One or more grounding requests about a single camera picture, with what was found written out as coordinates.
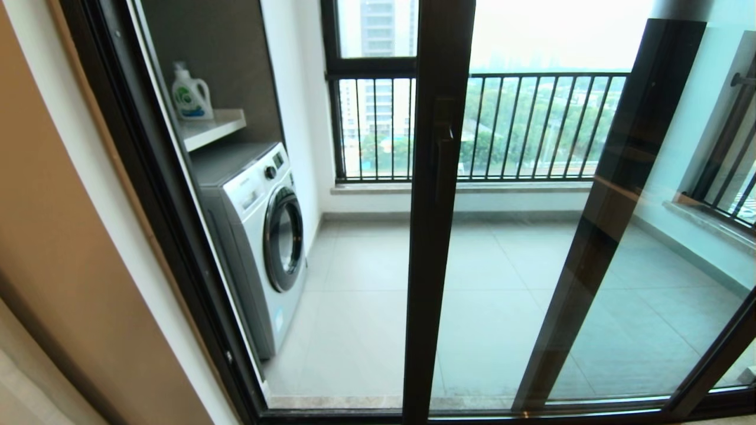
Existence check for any dark brown sliding glass door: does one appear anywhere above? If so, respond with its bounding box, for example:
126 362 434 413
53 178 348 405
403 0 756 423

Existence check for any grey stone window sill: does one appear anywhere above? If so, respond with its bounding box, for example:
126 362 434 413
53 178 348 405
330 180 594 195
661 198 756 251

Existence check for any silver front-load washing machine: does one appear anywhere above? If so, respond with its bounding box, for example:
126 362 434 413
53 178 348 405
190 140 308 361

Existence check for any dark window frame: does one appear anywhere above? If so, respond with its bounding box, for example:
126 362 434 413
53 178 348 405
321 0 420 181

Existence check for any long dark balcony railing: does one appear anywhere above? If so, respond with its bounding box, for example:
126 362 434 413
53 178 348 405
337 71 633 181

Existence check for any white detergent bottle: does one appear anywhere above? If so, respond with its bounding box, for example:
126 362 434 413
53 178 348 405
171 62 214 122

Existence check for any white wall shelf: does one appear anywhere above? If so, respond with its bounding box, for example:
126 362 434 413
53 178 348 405
177 109 247 153

